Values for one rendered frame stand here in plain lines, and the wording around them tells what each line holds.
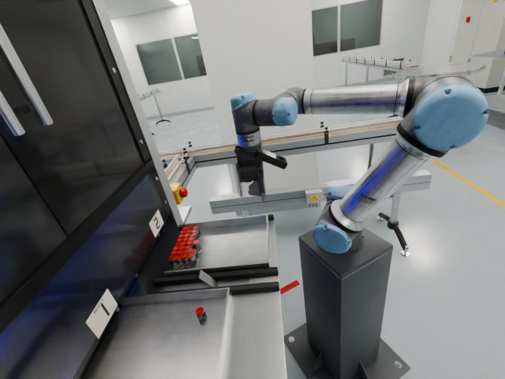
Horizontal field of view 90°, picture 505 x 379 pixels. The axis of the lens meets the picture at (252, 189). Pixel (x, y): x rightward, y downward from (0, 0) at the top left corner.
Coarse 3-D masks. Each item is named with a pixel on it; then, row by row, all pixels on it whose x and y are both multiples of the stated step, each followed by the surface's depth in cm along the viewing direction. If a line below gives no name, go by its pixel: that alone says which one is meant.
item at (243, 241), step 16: (192, 224) 103; (208, 224) 103; (224, 224) 102; (240, 224) 102; (256, 224) 101; (208, 240) 97; (224, 240) 95; (240, 240) 94; (256, 240) 92; (208, 256) 89; (224, 256) 87; (240, 256) 86; (256, 256) 85; (176, 272) 81; (192, 272) 80; (208, 272) 80
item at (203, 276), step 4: (200, 272) 75; (204, 272) 76; (200, 276) 74; (204, 276) 75; (208, 276) 76; (204, 280) 74; (208, 280) 75; (212, 280) 76; (216, 280) 78; (228, 280) 78; (232, 280) 77; (236, 280) 77; (240, 280) 77; (244, 280) 77; (248, 280) 76; (208, 284) 75; (212, 284) 76; (216, 284) 77; (220, 284) 77; (224, 284) 77; (228, 284) 76; (232, 284) 76; (236, 284) 76
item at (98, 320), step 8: (104, 296) 59; (112, 296) 61; (104, 304) 58; (112, 304) 61; (96, 312) 56; (104, 312) 58; (112, 312) 60; (88, 320) 53; (96, 320) 55; (104, 320) 58; (96, 328) 55; (96, 336) 55
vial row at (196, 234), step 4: (196, 228) 97; (192, 232) 95; (196, 232) 95; (200, 232) 99; (192, 236) 93; (196, 236) 94; (200, 236) 99; (192, 240) 91; (188, 244) 89; (192, 244) 90; (188, 248) 87; (192, 248) 90; (184, 252) 86; (188, 252) 85; (184, 256) 84; (184, 260) 84; (188, 260) 84; (184, 264) 85; (188, 264) 84
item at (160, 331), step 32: (224, 288) 71; (128, 320) 71; (160, 320) 69; (192, 320) 68; (224, 320) 63; (96, 352) 64; (128, 352) 63; (160, 352) 62; (192, 352) 60; (224, 352) 59
